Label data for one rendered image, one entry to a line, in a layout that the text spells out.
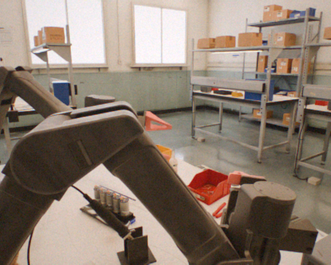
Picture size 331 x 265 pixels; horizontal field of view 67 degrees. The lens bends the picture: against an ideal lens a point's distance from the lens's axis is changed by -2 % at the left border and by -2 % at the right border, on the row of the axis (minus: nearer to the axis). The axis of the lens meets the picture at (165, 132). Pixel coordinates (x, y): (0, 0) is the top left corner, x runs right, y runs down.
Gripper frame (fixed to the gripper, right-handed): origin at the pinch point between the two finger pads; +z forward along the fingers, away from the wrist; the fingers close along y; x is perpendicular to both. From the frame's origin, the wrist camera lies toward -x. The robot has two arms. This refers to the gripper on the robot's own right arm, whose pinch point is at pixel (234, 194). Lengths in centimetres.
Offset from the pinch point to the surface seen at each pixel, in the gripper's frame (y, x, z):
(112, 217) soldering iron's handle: -6.0, 24.5, -5.8
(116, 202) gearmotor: -13.0, 27.8, 12.1
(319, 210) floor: -73, -113, 145
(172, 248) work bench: -16.5, 11.2, 1.4
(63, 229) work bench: -19.7, 40.1, 6.1
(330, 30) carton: 75, -111, 195
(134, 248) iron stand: -13.5, 19.6, -4.5
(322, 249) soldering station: -4.2, -15.2, -9.6
